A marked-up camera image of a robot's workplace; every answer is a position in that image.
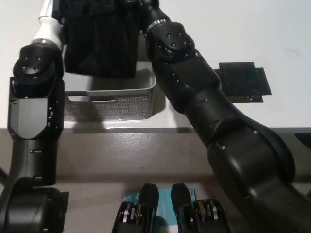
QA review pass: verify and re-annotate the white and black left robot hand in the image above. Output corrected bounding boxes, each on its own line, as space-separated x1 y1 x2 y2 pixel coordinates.
32 0 66 50

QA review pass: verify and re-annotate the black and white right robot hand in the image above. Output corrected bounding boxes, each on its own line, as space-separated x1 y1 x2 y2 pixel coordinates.
139 0 171 32

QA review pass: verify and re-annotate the dark fabric lunch bag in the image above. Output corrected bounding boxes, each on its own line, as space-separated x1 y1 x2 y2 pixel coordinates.
59 0 142 79

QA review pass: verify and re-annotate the grey perforated plastic basket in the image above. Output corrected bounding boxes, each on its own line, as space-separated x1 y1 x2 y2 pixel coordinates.
63 61 157 122

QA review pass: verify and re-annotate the black tape patch on table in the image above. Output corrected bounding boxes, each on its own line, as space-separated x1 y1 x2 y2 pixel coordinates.
213 62 273 104

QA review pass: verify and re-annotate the dark metal table leg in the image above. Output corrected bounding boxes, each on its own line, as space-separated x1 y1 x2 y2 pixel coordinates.
0 166 10 188

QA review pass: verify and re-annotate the teal robot body plate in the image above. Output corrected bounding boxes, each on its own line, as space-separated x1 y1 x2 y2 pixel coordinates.
122 186 196 233

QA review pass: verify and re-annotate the dark rounded object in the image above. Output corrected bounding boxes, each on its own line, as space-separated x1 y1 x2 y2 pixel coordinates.
294 132 311 149

